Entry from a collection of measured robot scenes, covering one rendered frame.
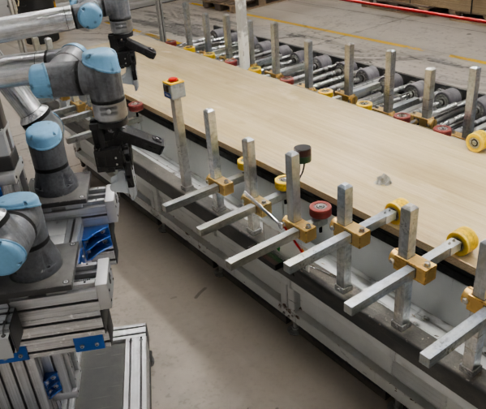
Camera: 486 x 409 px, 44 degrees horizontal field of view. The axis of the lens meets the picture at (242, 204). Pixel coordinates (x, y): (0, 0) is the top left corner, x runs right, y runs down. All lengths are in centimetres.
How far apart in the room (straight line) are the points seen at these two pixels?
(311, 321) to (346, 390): 33
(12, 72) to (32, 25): 53
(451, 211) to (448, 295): 30
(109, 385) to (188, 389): 38
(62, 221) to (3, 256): 67
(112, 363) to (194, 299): 75
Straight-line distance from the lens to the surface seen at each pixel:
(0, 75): 153
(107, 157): 140
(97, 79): 133
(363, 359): 263
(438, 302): 213
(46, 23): 202
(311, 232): 212
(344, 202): 189
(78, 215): 221
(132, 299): 333
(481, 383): 185
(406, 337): 195
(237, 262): 199
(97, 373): 264
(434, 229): 208
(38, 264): 174
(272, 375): 279
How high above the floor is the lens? 199
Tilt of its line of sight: 30 degrees down
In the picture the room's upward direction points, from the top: 5 degrees counter-clockwise
